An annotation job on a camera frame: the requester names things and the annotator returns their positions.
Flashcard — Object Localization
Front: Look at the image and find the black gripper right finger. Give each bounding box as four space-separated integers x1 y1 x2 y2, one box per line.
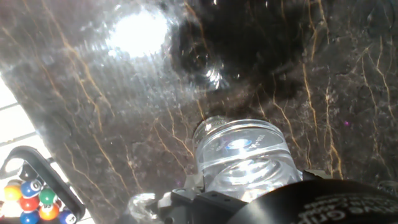
303 169 333 182

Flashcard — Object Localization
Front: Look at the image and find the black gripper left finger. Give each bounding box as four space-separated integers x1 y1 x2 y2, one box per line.
127 173 249 224

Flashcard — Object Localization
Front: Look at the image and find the clear plastic cup with handle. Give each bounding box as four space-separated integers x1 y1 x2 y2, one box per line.
192 115 303 203

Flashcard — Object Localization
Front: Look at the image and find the dark marble pattern mat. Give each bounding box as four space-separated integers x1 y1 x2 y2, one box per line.
0 0 398 224

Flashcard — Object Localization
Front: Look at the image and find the black triangle ball rack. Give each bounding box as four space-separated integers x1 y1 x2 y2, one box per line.
0 145 86 224

